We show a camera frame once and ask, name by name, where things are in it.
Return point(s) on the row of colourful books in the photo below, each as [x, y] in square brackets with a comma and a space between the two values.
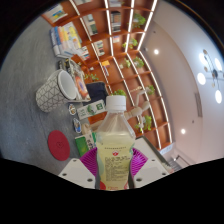
[66, 40]

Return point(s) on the small round badge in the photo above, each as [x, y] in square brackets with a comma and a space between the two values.
[77, 125]
[72, 109]

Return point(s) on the recessed ceiling spotlight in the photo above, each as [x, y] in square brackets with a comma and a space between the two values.
[183, 131]
[156, 51]

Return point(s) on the grey wall vent panel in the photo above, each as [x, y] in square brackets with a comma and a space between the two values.
[198, 104]

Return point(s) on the wooden shelf unit with plants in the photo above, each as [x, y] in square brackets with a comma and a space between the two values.
[113, 53]

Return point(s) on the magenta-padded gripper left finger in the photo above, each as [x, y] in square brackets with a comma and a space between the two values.
[76, 172]

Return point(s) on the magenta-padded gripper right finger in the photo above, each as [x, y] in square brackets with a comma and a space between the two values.
[149, 171]

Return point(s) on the framed picture stand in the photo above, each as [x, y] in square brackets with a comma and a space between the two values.
[81, 83]

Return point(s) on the green book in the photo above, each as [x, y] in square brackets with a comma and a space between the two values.
[83, 144]

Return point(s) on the white mug with geometric lines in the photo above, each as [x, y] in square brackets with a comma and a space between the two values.
[53, 93]

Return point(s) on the dark blue cushion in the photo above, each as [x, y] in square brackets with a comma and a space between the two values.
[96, 92]

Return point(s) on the round globe ceiling lights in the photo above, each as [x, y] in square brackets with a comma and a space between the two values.
[213, 75]

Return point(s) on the flat round red coaster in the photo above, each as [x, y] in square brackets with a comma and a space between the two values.
[59, 145]

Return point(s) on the clear bottle with yellow drink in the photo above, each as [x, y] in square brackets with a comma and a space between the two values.
[115, 140]

